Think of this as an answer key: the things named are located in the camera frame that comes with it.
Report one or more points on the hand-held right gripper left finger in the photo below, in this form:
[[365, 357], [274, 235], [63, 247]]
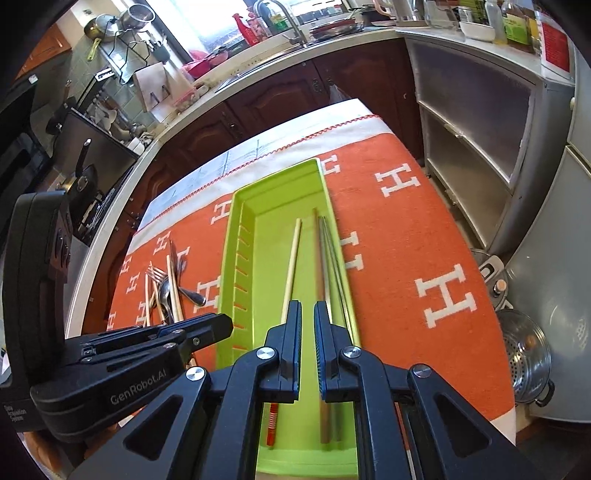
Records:
[[297, 353]]

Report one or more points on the green label bottle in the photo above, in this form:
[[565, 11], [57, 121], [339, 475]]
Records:
[[519, 25]]

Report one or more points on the red packet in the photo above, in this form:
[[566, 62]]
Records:
[[556, 46]]

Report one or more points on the clear bottle yellow liquid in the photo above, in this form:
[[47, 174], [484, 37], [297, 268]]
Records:
[[493, 21]]

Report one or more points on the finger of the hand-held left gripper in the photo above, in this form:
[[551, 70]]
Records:
[[180, 346], [203, 325]]

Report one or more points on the dark wooden kitchen cabinets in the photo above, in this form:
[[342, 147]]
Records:
[[277, 97]]

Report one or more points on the metal spoon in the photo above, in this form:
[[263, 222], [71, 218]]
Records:
[[166, 295], [196, 297]]

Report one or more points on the black frying pan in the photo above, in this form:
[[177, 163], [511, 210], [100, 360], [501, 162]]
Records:
[[85, 184]]

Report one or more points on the grey frosted cabinet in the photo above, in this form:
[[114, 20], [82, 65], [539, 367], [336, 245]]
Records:
[[461, 92]]

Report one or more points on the orange blanket white print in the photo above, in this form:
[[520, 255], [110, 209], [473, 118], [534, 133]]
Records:
[[406, 240]]

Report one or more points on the white bowl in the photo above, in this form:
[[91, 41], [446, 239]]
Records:
[[478, 31]]

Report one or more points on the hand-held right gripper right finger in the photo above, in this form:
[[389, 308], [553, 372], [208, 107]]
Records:
[[320, 353]]

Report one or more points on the white electric kettle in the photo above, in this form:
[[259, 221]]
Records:
[[408, 10]]

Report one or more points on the stack of dishes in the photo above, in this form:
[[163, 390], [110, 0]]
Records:
[[334, 27]]

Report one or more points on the metal sink faucet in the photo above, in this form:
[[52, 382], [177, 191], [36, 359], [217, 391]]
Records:
[[292, 23]]

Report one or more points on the black gas stove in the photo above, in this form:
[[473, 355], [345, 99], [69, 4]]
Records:
[[111, 147]]

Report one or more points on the green plastic utensil tray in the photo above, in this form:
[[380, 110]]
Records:
[[272, 240]]

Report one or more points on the white cutting board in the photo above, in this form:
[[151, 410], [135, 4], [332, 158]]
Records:
[[157, 87]]

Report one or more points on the glass pitcher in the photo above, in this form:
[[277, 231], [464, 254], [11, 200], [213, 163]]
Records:
[[441, 14]]

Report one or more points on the red spray bottle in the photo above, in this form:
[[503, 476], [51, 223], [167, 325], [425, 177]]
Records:
[[247, 30]]

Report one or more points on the metal fork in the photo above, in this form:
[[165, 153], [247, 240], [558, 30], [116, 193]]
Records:
[[161, 278], [153, 273]]

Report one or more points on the clear plastic bag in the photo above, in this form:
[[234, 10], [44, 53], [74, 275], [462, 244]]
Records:
[[337, 92]]

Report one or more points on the red plastic basin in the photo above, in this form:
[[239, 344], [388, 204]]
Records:
[[203, 67]]

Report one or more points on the steel steamer pot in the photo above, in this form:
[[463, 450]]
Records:
[[526, 355]]

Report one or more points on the white kitchen countertop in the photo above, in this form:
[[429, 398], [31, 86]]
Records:
[[277, 64]]

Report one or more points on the light wooden chopstick red end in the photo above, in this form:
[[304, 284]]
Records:
[[291, 267]]

